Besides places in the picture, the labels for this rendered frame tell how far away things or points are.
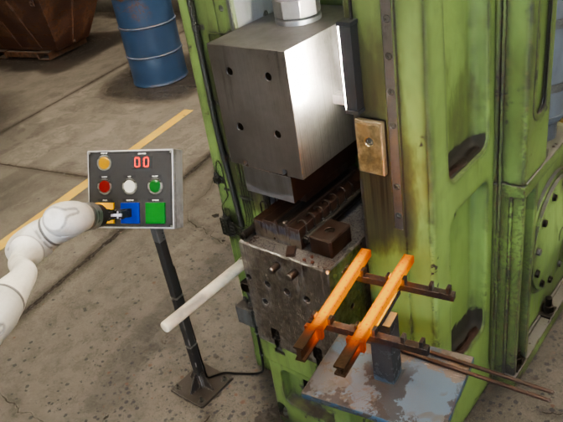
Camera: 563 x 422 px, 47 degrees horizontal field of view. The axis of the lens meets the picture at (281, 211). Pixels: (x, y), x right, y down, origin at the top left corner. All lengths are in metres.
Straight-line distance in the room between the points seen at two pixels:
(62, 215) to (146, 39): 4.74
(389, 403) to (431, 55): 0.92
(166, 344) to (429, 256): 1.67
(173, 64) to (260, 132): 4.78
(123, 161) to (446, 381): 1.31
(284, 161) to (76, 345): 1.89
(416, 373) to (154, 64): 5.23
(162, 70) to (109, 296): 3.40
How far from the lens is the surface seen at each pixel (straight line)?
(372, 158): 1.92
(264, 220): 2.17
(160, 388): 3.11
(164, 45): 6.64
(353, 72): 1.81
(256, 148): 2.02
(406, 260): 1.82
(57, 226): 1.98
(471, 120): 2.17
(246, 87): 1.94
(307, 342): 1.59
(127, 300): 3.69
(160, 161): 2.31
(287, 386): 2.65
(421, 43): 1.73
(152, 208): 2.32
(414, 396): 1.83
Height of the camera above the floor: 2.12
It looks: 31 degrees down
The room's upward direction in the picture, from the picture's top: 10 degrees counter-clockwise
